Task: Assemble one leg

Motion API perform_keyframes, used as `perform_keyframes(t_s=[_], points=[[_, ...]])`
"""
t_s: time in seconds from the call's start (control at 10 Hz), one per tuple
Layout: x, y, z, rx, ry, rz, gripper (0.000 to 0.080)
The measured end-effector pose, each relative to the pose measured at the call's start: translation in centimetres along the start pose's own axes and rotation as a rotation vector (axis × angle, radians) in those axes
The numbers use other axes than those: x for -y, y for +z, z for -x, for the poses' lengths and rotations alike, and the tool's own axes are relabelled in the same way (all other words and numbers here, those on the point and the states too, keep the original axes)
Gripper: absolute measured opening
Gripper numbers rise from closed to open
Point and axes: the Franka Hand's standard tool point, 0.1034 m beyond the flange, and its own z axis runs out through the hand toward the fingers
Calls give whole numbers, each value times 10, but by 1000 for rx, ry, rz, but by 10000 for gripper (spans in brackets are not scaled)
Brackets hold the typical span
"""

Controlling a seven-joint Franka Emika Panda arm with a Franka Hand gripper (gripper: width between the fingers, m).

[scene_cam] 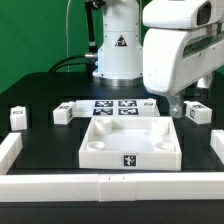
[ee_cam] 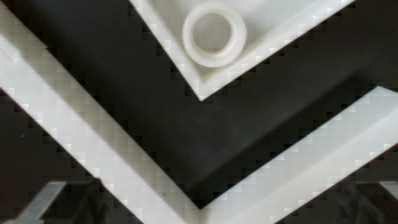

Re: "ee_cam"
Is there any white U-shaped fence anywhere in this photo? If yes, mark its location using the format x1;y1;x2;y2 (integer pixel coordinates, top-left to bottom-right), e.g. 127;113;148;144
0;3;398;224

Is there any white square tabletop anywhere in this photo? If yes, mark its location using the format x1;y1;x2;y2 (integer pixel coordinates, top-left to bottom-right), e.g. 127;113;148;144
129;0;356;99

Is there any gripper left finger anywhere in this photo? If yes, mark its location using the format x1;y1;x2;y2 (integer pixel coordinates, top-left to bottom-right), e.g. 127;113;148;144
15;181;67;224

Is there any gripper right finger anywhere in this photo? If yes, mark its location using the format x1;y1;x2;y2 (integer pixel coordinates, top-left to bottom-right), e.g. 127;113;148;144
381;181;398;200

